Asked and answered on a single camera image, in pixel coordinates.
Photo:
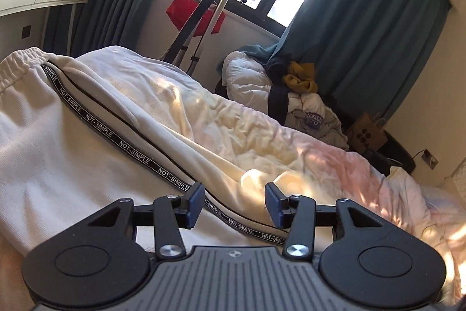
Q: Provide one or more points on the cardboard box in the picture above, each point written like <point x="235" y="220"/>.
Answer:
<point x="366" y="132"/>

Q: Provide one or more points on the dark navy garment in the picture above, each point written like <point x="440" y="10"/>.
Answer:
<point x="278" y="99"/>

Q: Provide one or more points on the black bin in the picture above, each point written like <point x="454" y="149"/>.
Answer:
<point x="395" y="154"/>

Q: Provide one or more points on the black wall switch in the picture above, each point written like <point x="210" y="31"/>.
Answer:
<point x="27" y="32"/>

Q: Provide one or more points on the grey printed garment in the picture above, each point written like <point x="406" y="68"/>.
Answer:
<point x="313" y="121"/>

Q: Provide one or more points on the white crumpled blanket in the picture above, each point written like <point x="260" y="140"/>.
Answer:
<point x="429" y="194"/>

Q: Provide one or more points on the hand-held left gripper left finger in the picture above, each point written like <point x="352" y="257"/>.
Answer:
<point x="194" y="205"/>

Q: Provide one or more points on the wall socket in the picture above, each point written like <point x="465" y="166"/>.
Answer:
<point x="430" y="159"/>

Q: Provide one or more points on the yellow cloth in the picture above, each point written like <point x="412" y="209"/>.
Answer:
<point x="300" y="77"/>

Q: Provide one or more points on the red garment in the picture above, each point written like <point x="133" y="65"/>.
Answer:
<point x="180" y="10"/>

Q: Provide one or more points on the white pants with black stripe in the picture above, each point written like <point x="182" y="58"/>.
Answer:
<point x="72" y="150"/>

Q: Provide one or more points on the white crumpled bed sheet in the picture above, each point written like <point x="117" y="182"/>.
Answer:
<point x="327" y="169"/>

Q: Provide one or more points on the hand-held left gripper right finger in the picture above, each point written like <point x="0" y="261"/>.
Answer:
<point x="275" y="205"/>

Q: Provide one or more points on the garment steamer stand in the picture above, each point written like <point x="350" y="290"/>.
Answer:
<point x="214" y="16"/>

